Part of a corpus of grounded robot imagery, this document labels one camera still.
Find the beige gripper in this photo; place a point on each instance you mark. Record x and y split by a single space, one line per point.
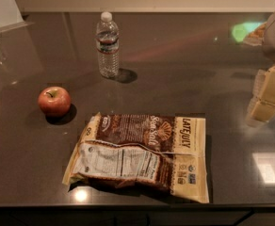
261 108

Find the clear plastic water bottle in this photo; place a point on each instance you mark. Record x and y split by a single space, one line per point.
107 44

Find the brown chips bag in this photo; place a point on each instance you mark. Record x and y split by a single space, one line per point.
165 153

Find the red apple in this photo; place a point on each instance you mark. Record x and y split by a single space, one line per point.
54 102

